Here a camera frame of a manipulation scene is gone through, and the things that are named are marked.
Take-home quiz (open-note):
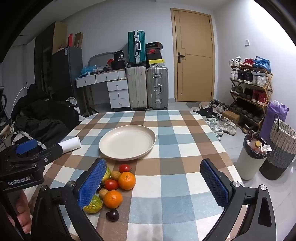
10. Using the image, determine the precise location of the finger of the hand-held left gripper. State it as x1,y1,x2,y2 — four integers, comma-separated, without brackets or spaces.
0,138,39,165
14,144,63,172

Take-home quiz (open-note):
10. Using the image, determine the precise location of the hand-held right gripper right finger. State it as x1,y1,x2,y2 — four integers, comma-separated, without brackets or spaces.
200,159,277,241

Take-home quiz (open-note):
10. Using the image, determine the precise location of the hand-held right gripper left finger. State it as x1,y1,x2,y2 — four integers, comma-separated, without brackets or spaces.
31,158,107,241

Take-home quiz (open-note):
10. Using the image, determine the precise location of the yellow-green round fruit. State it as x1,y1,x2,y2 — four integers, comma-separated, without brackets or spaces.
101,166,112,184
83,194,103,214

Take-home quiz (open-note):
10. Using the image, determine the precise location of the orange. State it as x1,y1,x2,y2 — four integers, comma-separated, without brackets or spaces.
118,172,137,191
103,190,123,209

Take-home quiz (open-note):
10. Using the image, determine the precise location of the dark purple plum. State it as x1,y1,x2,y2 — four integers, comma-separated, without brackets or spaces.
106,209,120,222

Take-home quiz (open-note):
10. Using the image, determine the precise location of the cream round plate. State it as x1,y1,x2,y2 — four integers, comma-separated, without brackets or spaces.
99,125,157,162

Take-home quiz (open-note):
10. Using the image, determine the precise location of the person's left hand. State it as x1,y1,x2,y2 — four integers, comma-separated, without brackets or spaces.
15,191,32,234

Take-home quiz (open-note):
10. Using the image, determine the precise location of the white paper roll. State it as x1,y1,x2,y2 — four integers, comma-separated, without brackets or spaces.
57,136,81,153

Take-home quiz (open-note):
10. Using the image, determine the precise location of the white trash bin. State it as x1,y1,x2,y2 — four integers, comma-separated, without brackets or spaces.
234,134,271,181

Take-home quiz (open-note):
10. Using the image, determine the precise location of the pile of black clothes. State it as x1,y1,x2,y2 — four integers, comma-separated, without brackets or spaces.
10,83,80,145

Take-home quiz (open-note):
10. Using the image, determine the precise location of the small white fan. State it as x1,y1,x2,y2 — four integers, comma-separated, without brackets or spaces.
66,97,80,109

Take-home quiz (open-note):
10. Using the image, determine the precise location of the scattered sneakers group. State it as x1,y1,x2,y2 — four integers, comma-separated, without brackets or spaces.
192,100,238,141

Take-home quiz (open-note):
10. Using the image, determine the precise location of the small cardboard box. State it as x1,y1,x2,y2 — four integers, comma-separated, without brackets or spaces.
221,110,240,125

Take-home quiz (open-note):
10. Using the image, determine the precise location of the woven grey laundry basket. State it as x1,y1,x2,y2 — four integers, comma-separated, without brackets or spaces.
259,118,296,181

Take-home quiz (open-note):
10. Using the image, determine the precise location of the grey doormat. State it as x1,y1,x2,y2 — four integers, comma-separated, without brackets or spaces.
185,101,204,109

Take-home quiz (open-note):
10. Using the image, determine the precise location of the dark grey fridge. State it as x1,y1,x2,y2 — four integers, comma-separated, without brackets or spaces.
52,46,84,103

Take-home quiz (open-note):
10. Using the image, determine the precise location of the purple bag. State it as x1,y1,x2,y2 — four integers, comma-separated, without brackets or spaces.
259,100,289,140

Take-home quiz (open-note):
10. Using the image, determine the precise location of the dark tall cabinet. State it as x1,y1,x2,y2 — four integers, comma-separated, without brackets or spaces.
34,22,56,89

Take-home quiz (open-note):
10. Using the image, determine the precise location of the white drawer cabinet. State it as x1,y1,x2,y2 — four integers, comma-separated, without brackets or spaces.
107,79,130,109

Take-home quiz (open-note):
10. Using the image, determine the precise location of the blue plastic bag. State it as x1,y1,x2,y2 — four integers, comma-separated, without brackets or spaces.
80,65,95,76

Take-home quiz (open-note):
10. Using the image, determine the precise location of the white desk with drawers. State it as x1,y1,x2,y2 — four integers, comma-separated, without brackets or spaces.
75,69,127,88

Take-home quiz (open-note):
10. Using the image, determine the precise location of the beige suitcase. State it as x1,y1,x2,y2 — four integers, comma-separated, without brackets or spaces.
126,66,147,110

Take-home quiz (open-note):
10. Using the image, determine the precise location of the tan wooden door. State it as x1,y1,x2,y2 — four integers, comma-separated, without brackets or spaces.
170,8,216,103

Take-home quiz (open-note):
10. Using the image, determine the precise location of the wooden shoe rack with shoes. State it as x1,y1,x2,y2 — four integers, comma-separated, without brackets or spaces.
228,56,271,133

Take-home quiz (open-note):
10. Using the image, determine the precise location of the large flat cardboard box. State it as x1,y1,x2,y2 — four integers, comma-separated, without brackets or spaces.
52,21,68,55

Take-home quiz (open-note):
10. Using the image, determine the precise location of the silver suitcase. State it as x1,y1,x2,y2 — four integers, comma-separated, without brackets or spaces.
146,66,169,111

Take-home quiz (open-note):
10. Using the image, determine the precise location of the brown cardboard box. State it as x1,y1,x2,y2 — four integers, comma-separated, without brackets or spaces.
74,32,84,49

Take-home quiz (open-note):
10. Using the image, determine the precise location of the yellow and black shoe box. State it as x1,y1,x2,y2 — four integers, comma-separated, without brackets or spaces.
148,59,166,68

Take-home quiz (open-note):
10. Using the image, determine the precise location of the teal suitcase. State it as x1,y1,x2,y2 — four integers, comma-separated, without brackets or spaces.
128,30,147,66

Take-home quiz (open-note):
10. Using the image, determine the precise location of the white cable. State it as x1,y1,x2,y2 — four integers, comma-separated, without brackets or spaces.
12,86,29,112

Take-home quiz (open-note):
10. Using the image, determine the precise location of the grey curved frame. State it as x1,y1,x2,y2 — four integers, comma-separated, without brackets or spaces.
88,52,115,68

